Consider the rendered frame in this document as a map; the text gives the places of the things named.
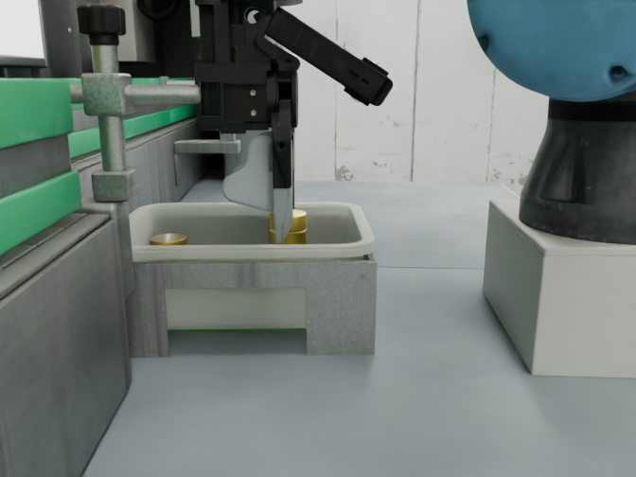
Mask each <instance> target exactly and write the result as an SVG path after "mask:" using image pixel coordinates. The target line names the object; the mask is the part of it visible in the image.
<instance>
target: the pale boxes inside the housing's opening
mask: <svg viewBox="0 0 636 477"><path fill-rule="evenodd" d="M99 2H100V4H110V5H117V6H118V7H122V8H123V9H124V10H125V19H126V34H125V35H123V36H119V46H118V47H117V54H118V62H123V63H156V60H155V46H154V32H153V21H152V20H151V19H149V18H147V17H146V16H145V15H144V14H143V13H142V12H141V11H140V9H139V7H138V6H137V2H136V0H99ZM144 2H145V4H146V6H147V7H148V9H149V10H150V11H152V4H151V0H144ZM190 16H191V34H192V37H194V38H196V39H199V40H200V39H201V36H200V17H199V7H197V6H196V5H195V0H190Z"/></svg>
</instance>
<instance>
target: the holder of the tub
mask: <svg viewBox="0 0 636 477"><path fill-rule="evenodd" d="M306 265H307V275H306ZM377 268H378V262H377V261H376V259H375V256H374V254H373V252H372V253H370V254H367V255H363V260H338V261H228V262H134V263H133V273H134V289H133V290H132V292H131V293H130V294H129V296H128V297H127V298H126V299H125V311H126V321H127V331H128V342H129V352H130V358H166V357H169V356H218V355H291V354H307V356H312V355H375V337H376V303H377Z"/></svg>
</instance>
